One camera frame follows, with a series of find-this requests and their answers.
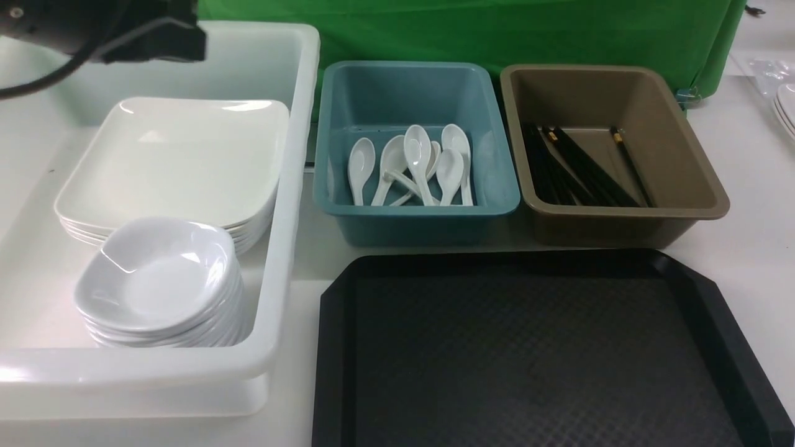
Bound white plates at right edge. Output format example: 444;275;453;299
773;84;794;141

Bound black chopsticks bundle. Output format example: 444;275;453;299
520;122;647;207

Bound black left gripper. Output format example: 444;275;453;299
93;1;207;63

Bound white small bowl stack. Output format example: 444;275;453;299
83;271;244;348

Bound black chopstick gold band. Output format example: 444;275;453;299
609;126;654;207

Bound black serving tray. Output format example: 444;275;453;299
311;249;793;446

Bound large white plastic tub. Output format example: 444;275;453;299
2;22;320;422

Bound white spoon far left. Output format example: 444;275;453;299
347;138;376;206

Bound white square plate stack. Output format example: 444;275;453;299
52;206;273;255

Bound teal plastic bin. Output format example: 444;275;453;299
314;60;520;247

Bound green backdrop cloth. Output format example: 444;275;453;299
197;1;746;97

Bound top white small bowl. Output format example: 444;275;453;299
72;216;240;333

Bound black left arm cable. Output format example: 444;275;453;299
0;16;199;101

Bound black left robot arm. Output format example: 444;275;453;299
1;1;207;63

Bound clear plastic bag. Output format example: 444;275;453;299
747;58;794;98

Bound white square rice plate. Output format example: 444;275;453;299
54;97;290;229

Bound white spoon far right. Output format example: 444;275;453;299
441;124;475;206

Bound brown plastic bin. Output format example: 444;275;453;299
500;65;730;249

